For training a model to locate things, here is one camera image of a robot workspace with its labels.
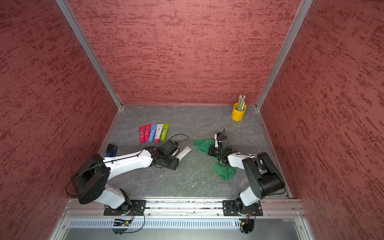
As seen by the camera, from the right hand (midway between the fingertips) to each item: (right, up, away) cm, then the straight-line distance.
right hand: (209, 150), depth 95 cm
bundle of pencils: (+24, +33, +10) cm, 42 cm away
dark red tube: (-47, +12, +8) cm, 49 cm away
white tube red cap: (-35, +12, +8) cm, 38 cm away
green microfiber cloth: (+9, -11, -10) cm, 17 cm away
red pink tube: (-44, +15, +11) cm, 47 cm away
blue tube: (-39, +11, +7) cm, 41 cm away
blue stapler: (-63, +1, -3) cm, 63 cm away
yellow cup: (+22, +24, +12) cm, 35 cm away
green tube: (-31, +12, +8) cm, 34 cm away
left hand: (-22, -7, -9) cm, 25 cm away
